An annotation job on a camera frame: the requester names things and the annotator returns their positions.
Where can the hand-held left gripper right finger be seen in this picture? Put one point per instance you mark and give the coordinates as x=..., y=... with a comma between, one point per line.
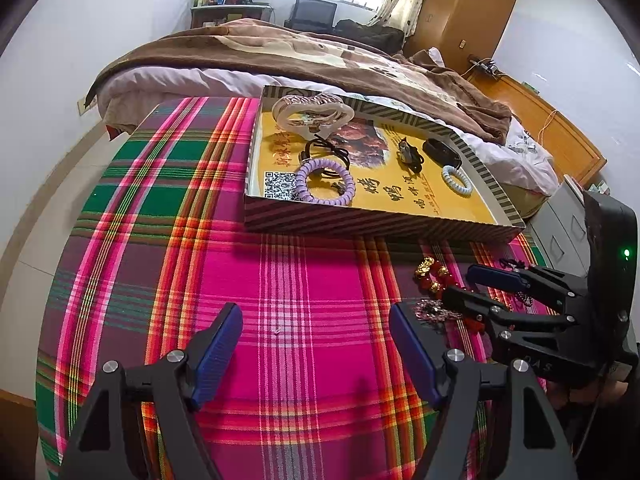
x=412, y=350

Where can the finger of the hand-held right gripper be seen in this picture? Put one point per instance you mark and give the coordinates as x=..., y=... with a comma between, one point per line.
x=470, y=302
x=492, y=276

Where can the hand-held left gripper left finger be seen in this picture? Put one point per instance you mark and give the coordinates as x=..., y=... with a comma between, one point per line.
x=220, y=355

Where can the rhinestone hair clip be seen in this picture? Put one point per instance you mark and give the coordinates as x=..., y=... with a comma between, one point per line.
x=435, y=312

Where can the striped cardboard box tray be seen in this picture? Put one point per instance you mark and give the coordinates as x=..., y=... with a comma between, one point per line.
x=390, y=195

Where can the dark brown hair claw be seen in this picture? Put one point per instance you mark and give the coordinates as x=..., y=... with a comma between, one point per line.
x=440, y=152

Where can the small black claw clip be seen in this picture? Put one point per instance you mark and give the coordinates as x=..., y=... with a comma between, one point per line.
x=340, y=189

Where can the white hair claw clip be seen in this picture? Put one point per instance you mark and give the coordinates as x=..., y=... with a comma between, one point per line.
x=287, y=116

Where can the white drawer cabinet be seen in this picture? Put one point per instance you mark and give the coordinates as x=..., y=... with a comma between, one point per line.
x=560, y=230

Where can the plaid pink green cloth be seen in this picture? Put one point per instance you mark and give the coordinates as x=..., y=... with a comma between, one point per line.
x=300, y=300

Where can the white floral pillow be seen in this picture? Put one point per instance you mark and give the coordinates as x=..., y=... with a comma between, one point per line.
x=525, y=145

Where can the power strip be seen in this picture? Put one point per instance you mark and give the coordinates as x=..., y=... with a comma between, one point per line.
x=484, y=64

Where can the wooden board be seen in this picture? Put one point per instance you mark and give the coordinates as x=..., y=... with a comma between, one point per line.
x=15, y=435

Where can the wooden wardrobe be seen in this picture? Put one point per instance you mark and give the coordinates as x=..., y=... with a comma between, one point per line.
x=465, y=10

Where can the dark sofa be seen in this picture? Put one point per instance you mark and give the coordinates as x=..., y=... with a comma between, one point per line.
x=367, y=35

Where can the bed with brown blanket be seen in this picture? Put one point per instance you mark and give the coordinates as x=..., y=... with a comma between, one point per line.
x=165, y=85

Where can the black television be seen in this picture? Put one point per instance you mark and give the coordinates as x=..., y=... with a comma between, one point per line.
x=314, y=12

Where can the white side desk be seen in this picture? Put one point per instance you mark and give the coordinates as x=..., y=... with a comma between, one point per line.
x=220, y=15

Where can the wooden bed frame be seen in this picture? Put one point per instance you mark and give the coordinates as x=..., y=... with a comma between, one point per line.
x=565, y=135

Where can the wall socket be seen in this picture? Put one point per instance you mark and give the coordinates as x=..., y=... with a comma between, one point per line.
x=86, y=106

